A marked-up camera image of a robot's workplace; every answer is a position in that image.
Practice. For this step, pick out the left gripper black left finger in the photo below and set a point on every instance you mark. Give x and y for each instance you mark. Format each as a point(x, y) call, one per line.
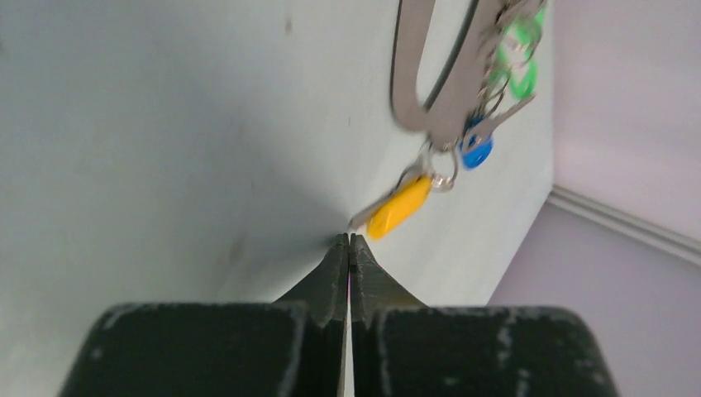
point(293, 346)

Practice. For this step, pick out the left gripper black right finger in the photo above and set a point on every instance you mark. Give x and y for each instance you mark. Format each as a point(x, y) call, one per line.
point(403, 347)

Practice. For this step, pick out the yellow key tag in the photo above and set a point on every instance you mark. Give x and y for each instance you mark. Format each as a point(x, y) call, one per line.
point(399, 208)

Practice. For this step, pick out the silver key with yellow tag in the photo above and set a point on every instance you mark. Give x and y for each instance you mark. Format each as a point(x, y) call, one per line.
point(409, 175)

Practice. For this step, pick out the blue key tag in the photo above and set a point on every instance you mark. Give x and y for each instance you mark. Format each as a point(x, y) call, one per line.
point(474, 153)

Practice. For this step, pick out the silver key with blue tag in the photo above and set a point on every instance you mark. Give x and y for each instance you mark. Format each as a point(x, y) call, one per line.
point(480, 131)

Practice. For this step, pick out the green key tag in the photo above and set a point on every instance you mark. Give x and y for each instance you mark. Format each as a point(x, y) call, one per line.
point(525, 33)
point(515, 69)

